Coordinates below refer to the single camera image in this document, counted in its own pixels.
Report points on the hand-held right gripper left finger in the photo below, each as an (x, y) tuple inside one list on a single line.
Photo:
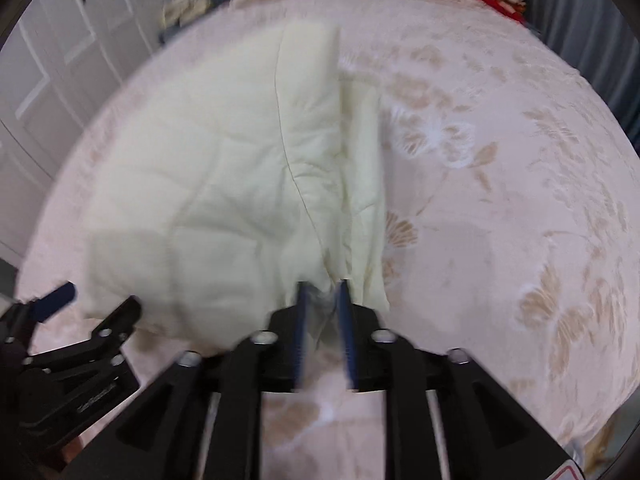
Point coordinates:
[(301, 330)]

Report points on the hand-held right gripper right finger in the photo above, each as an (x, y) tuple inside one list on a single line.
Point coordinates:
[(346, 330)]

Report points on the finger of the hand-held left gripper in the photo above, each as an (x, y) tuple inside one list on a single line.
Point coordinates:
[(107, 330), (55, 301)]

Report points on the cream quilted jacket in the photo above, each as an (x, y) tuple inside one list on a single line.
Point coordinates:
[(200, 185)]

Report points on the pile of cream clothes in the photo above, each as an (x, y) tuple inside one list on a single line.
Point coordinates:
[(185, 5)]

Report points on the pink butterfly bed blanket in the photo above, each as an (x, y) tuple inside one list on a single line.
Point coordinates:
[(500, 210)]

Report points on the white panelled wardrobe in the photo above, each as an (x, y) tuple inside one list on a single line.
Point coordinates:
[(60, 60)]

